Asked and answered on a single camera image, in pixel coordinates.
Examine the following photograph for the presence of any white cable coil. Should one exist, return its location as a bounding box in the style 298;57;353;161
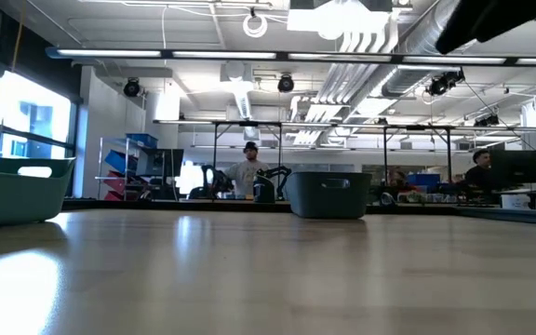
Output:
242;12;268;39

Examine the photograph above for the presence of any black background rig frame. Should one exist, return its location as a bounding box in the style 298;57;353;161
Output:
382;123;453;183
210;119;284;181

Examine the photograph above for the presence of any green plastic bin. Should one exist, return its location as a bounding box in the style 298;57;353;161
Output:
0;155;77;229

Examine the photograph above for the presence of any black spotlight cluster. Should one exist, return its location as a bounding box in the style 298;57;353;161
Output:
427;68;465;97

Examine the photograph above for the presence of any white box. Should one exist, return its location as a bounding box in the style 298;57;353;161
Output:
501;194;532;209

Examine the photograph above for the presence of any blue-green plastic bin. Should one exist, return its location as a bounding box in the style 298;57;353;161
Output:
285;170;373;221

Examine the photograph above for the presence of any black ceiling spotlight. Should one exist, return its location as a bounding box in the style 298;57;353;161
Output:
123;77;141;98

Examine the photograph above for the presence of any ceiling LED light bar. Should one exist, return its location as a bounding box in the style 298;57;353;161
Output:
47;46;536;66

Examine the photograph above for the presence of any white ceiling air duct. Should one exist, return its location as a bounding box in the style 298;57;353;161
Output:
221;62;260;121

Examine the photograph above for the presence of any large window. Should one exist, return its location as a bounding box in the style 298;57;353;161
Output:
0;69;74;159

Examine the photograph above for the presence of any black aluminium table frame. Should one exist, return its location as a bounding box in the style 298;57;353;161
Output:
60;198;536;227

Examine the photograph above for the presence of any blue crate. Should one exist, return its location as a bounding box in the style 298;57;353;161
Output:
407;172;441;187

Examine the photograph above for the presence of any red storage bin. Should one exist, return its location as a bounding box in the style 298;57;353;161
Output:
103;170;132;194

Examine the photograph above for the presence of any person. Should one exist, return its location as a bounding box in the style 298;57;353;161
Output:
462;148;493;191
223;141;272;199
387;167;409;188

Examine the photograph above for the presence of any dark computer monitor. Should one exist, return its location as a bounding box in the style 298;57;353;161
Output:
136;148;184;178
489;148;536;187

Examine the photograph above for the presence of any blue storage bin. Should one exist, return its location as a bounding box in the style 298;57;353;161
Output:
103;149;139;174
126;133;159;149

